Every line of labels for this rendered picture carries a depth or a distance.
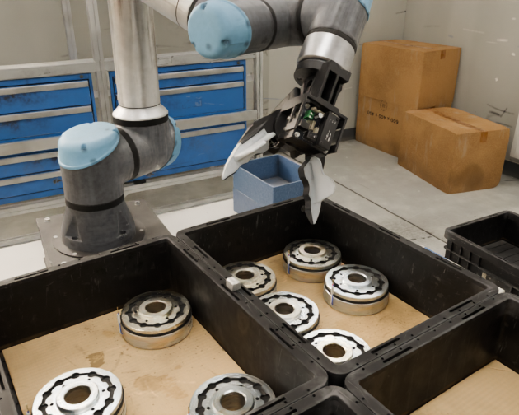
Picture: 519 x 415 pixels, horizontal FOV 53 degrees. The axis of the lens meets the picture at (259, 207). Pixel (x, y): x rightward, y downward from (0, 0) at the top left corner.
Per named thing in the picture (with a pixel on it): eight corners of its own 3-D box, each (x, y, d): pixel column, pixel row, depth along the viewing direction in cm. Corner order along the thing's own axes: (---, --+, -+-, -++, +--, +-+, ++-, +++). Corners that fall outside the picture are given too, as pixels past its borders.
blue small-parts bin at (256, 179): (233, 187, 143) (232, 163, 140) (278, 176, 150) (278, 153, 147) (273, 213, 127) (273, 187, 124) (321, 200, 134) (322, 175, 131)
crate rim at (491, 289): (172, 244, 85) (171, 231, 84) (314, 202, 100) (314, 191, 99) (334, 396, 55) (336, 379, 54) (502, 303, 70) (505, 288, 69)
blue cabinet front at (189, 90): (121, 182, 266) (108, 71, 242) (245, 159, 297) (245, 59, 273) (123, 184, 263) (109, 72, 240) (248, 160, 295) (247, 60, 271)
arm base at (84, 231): (62, 222, 114) (56, 181, 110) (132, 215, 119) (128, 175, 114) (61, 258, 101) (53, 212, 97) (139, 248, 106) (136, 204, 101)
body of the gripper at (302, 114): (290, 131, 64) (320, 48, 67) (258, 142, 72) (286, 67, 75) (336, 158, 68) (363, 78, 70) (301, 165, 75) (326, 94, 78)
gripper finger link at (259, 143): (226, 154, 62) (282, 120, 66) (208, 160, 67) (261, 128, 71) (239, 177, 63) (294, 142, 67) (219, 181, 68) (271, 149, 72)
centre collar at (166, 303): (134, 305, 77) (134, 302, 77) (165, 296, 79) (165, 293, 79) (144, 324, 73) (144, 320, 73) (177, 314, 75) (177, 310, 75)
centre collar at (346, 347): (307, 350, 68) (307, 346, 68) (335, 337, 71) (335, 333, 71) (332, 372, 65) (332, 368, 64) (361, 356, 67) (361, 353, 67)
